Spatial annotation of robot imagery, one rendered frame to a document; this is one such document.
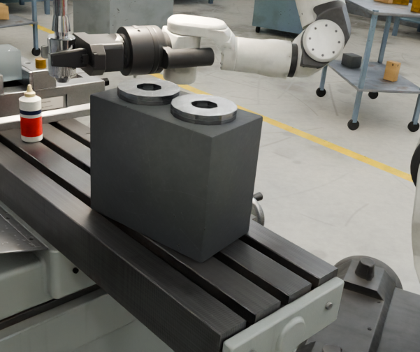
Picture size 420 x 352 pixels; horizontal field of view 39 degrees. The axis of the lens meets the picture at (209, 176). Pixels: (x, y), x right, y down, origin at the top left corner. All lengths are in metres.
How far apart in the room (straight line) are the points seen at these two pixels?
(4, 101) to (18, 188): 0.25
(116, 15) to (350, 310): 4.50
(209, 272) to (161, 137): 0.19
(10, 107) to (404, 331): 0.97
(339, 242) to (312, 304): 2.05
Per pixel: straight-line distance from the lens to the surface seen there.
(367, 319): 1.38
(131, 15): 5.67
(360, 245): 2.85
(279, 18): 7.14
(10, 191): 1.09
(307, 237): 2.82
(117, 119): 0.82
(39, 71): 1.25
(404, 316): 1.46
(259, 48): 1.13
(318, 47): 1.11
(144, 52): 1.06
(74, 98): 1.31
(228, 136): 0.75
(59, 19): 1.03
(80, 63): 1.04
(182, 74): 1.13
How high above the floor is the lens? 1.40
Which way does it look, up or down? 25 degrees down
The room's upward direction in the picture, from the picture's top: 5 degrees clockwise
